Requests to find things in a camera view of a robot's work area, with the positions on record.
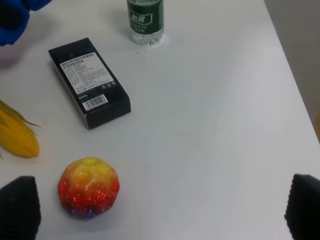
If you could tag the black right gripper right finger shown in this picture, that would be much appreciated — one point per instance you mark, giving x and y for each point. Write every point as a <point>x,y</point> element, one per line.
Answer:
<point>302,213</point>

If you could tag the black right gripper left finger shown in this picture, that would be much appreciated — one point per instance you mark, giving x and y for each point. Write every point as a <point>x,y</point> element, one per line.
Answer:
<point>20,210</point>

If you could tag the blue cloth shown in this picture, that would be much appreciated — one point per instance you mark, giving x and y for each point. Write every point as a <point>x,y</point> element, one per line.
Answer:
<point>14,17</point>

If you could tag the yellow toy corn cob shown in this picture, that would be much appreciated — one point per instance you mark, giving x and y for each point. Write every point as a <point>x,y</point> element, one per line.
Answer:
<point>15,134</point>

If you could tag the rainbow dimpled ball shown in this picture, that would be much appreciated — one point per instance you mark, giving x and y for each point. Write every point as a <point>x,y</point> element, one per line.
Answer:
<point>88,187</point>

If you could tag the black rectangular box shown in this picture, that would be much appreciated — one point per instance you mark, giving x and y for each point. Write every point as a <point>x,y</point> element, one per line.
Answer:
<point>97,93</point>

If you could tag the green label water bottle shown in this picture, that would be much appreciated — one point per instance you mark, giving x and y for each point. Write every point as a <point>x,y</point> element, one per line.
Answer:
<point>146,21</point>

